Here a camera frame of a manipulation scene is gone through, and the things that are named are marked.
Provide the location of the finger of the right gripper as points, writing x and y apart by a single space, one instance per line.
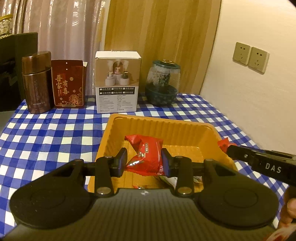
246 154

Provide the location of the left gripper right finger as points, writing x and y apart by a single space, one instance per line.
223 195

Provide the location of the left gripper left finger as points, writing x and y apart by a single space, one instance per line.
66 194

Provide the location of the small red orange packet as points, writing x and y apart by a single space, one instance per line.
224 144

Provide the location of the red crinkled snack packet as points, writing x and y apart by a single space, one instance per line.
148 160

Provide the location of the red square candy packet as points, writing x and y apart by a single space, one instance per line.
141 186

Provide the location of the person right hand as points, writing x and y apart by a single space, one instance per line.
287 213

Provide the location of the orange plastic tray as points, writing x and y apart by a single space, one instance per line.
197 141

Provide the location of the blue white checkered tablecloth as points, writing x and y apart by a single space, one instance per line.
35 144

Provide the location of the green glass jar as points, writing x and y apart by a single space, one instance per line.
163 81

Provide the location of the brown metal canister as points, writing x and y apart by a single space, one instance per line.
37 82

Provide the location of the dark red gift box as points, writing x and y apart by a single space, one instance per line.
69 83

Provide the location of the white humidifier carton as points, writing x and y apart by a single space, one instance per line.
117 81

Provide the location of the black appliance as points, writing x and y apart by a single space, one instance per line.
13 49

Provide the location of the pink curtain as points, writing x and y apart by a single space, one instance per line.
70 30

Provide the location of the glass jar with label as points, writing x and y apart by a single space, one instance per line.
6 23

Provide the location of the right double wall socket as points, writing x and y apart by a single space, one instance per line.
258 60

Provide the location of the double wall socket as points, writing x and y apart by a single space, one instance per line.
258 60
241 53

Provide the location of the left double wall socket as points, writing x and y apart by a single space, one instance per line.
241 53

